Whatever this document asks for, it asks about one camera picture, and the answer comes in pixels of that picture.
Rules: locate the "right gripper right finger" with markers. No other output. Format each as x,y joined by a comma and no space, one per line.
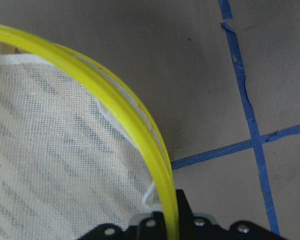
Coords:
201,226

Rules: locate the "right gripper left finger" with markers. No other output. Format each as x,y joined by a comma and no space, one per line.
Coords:
143,226

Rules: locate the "yellow steamer layer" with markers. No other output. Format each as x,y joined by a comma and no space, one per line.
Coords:
149,142

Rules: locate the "white mesh steamer cloth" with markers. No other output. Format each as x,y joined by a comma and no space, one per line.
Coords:
66,165

